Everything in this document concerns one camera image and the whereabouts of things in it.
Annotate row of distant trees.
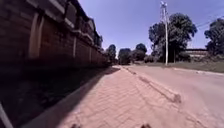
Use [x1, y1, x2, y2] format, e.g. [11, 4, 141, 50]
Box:
[105, 42, 155, 66]

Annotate red brick pavement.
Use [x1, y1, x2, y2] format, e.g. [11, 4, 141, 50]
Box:
[56, 65, 205, 128]

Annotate concrete kerb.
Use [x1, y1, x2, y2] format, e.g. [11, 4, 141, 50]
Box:
[120, 65, 183, 104]

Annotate pale utility pole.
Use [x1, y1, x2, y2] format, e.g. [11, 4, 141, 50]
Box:
[159, 1, 170, 66]

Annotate robot's own part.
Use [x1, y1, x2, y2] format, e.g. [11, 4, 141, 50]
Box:
[70, 123, 82, 128]
[140, 123, 152, 128]

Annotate large dark green tree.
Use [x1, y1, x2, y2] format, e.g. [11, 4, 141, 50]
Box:
[148, 12, 198, 64]

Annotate low building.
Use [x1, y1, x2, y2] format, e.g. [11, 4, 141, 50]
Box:
[183, 48, 210, 62]

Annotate grey asphalt road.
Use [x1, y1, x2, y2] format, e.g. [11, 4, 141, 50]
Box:
[125, 64, 224, 128]

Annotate dark grass verge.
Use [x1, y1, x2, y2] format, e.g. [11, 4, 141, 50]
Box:
[0, 65, 116, 128]

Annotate grass strip beyond road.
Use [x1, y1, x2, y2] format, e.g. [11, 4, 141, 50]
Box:
[139, 59, 224, 74]

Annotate building behind wall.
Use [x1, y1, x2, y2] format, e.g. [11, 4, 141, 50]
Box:
[65, 0, 104, 48]

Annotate brown brick boundary wall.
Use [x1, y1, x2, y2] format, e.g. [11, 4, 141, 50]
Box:
[0, 0, 111, 69]

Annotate overhead wires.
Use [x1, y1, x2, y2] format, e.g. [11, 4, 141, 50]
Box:
[194, 13, 224, 31]

